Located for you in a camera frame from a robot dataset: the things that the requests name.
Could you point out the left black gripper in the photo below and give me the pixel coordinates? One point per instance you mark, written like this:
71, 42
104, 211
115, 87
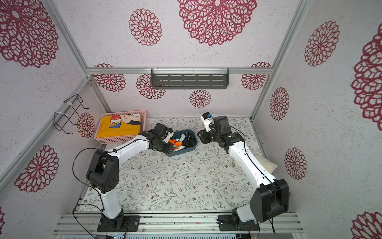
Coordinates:
168, 150

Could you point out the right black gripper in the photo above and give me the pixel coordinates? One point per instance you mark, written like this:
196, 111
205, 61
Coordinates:
204, 136

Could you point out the orange glue gun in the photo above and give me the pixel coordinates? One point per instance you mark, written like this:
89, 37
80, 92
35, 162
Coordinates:
176, 142

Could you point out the dark teal storage box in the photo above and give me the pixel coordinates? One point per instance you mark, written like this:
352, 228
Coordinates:
177, 135

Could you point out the white glue gun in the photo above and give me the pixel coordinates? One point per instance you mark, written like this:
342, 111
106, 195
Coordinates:
179, 148

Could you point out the mint green glue gun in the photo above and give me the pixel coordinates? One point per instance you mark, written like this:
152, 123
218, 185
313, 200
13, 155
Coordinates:
188, 140

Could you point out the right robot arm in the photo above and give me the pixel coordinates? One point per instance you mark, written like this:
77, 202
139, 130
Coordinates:
271, 196

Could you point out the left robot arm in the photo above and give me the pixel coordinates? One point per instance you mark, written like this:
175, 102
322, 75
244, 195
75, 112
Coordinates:
103, 173

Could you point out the pink plastic basket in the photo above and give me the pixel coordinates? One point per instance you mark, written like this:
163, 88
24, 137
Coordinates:
106, 140

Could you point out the yellow printed cloth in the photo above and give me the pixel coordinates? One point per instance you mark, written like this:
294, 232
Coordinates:
119, 125

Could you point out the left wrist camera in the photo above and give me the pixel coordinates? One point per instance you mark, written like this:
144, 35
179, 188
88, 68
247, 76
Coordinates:
168, 135

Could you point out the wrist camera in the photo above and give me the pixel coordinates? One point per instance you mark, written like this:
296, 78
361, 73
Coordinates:
168, 135
207, 120

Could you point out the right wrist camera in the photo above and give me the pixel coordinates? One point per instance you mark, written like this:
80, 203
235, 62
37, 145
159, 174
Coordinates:
207, 120

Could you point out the grey wall shelf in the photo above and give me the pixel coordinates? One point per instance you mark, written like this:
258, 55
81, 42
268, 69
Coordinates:
190, 79

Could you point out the black wire wall rack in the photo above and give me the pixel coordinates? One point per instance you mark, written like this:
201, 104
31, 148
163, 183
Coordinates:
61, 119

